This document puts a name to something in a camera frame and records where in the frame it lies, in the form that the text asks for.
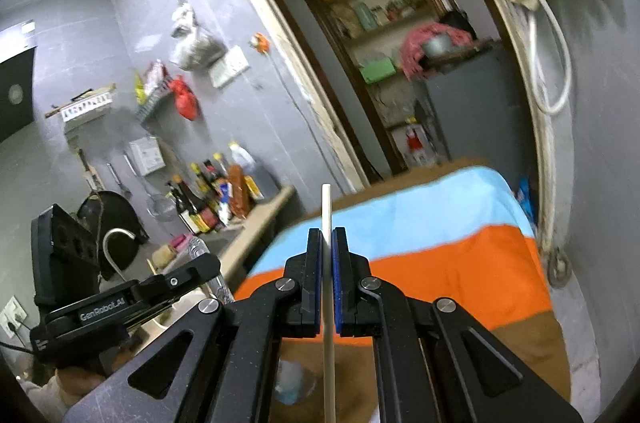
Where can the dark soy sauce bottle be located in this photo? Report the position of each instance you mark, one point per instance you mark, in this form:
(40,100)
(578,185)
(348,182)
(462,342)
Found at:
(200,213)

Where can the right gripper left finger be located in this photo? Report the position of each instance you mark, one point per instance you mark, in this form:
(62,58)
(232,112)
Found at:
(289,297)

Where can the yellow sponge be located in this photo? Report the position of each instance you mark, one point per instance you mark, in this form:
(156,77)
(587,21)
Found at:
(163,256)

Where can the white basket shelf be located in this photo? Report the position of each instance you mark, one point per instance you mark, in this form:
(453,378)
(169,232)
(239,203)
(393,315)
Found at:
(85,107)

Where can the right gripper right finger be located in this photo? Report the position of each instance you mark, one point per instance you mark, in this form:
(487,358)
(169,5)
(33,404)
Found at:
(364,305)

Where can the grey cabinet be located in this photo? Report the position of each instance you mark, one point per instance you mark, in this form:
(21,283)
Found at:
(481,112)

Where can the wooden shelving unit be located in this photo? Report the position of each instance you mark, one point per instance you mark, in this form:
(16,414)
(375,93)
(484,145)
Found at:
(360,31)

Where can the person left hand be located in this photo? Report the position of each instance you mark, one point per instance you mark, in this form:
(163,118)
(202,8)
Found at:
(65,388)

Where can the white box on wall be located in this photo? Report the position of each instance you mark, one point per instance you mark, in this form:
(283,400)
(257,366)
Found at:
(147,155)

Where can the grey wall shelf rack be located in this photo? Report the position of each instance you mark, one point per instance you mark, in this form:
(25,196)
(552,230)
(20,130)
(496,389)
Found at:
(152,103)

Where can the black wok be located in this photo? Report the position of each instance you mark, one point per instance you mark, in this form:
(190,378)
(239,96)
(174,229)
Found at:
(104,210)

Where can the chrome faucet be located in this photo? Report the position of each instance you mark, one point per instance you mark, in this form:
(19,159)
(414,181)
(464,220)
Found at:
(111,243)

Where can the green box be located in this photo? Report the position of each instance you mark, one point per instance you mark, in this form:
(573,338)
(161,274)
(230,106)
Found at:
(378,70)

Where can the clear bag of dried goods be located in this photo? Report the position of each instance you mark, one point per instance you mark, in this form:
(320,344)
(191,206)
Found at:
(196,48)

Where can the wire strainer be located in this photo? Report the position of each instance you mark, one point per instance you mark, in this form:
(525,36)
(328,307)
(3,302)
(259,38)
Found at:
(158,206)

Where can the white wall socket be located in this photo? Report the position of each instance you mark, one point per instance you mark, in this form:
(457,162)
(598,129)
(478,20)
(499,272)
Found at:
(228,67)

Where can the black range hood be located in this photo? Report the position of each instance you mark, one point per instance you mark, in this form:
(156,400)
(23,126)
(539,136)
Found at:
(18,47)

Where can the large oil jug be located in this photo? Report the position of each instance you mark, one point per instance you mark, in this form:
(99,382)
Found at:
(260,183)

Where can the red plastic bag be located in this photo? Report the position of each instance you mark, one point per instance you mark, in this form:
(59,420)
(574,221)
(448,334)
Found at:
(186,102)

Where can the striped cloth blue orange brown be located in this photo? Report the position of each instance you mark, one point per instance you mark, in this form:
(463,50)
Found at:
(454,231)

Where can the metal pot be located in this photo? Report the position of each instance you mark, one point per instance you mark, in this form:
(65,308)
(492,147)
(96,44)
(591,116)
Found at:
(438,46)

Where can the red cloth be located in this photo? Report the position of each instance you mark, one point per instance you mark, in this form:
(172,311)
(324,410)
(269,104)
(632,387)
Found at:
(411,52)

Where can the orange spice bag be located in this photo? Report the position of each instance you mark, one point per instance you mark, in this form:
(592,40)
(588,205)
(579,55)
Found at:
(239,199)

